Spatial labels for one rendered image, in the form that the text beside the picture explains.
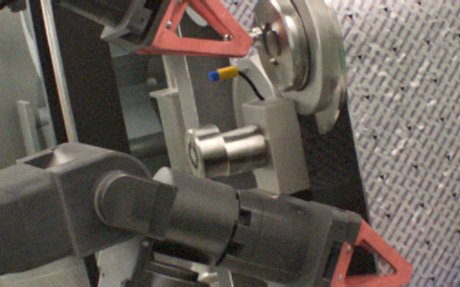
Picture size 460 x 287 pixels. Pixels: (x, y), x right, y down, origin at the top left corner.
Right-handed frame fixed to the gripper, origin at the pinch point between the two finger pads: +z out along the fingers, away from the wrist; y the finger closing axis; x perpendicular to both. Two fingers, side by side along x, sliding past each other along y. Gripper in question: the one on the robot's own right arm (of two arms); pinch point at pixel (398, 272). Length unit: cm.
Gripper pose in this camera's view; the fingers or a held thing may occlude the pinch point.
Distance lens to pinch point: 82.2
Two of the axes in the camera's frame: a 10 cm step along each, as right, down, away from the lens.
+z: 9.0, 2.7, 3.3
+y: 3.2, 0.8, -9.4
